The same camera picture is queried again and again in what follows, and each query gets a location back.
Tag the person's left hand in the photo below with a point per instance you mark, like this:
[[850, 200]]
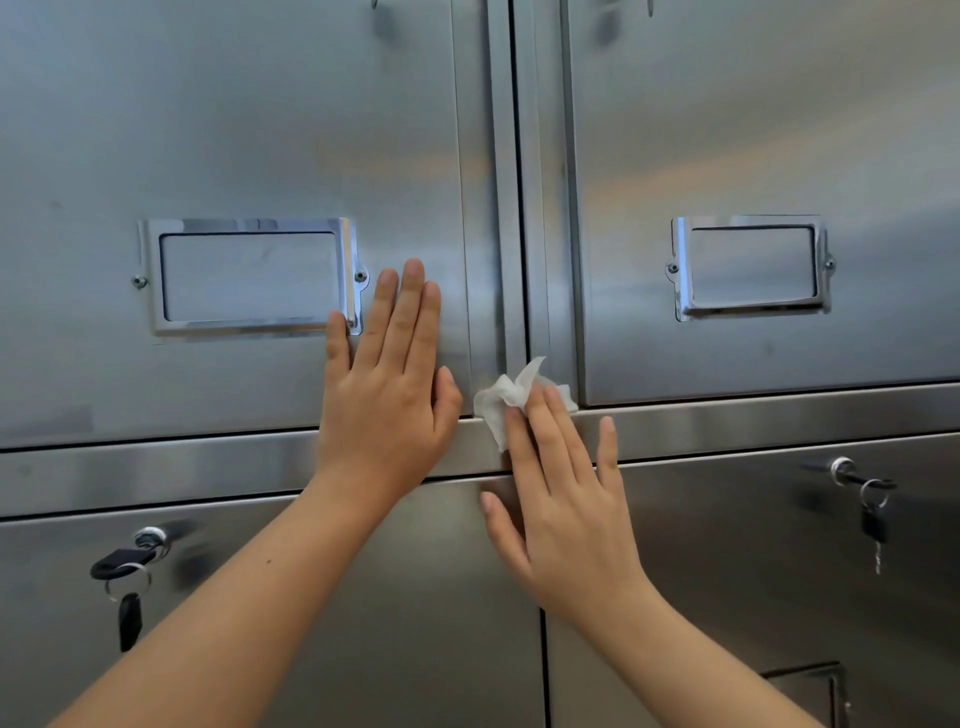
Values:
[[382, 420]]

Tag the person's right hand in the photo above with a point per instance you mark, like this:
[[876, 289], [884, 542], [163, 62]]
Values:
[[577, 540]]

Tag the white wet wipe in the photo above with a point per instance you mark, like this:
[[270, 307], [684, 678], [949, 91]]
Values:
[[495, 405]]

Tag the stainless steel cabinet door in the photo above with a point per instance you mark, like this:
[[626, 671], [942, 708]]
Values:
[[420, 615], [750, 112], [750, 540], [187, 112]]

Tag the person's right forearm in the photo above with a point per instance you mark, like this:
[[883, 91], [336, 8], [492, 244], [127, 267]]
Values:
[[697, 675]]

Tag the stainless steel cabinet body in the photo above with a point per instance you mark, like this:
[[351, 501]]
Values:
[[750, 424]]

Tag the chrome label holder frame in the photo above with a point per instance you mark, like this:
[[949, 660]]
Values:
[[681, 270], [834, 694], [247, 225]]

